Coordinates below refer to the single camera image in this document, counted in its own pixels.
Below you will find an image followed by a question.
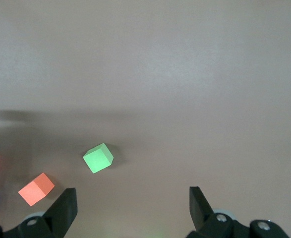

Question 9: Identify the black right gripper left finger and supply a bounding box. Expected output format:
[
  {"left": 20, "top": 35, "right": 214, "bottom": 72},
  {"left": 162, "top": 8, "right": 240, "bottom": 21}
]
[{"left": 0, "top": 187, "right": 78, "bottom": 238}]

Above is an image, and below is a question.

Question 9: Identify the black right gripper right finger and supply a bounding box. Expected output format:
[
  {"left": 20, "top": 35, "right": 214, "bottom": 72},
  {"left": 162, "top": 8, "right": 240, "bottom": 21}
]
[{"left": 186, "top": 186, "right": 291, "bottom": 238}]

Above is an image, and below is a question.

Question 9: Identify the orange foam cube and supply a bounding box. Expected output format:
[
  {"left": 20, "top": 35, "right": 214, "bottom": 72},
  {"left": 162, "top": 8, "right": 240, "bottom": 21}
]
[{"left": 18, "top": 172, "right": 56, "bottom": 207}]

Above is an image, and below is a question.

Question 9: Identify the green foam cube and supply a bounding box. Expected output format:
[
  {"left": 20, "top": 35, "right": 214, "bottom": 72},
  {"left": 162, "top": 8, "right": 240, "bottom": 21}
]
[{"left": 82, "top": 142, "right": 115, "bottom": 175}]

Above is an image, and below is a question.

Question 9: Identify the brown paper table cover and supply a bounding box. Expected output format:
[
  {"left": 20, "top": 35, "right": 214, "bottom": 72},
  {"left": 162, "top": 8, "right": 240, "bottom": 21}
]
[{"left": 0, "top": 0, "right": 291, "bottom": 238}]

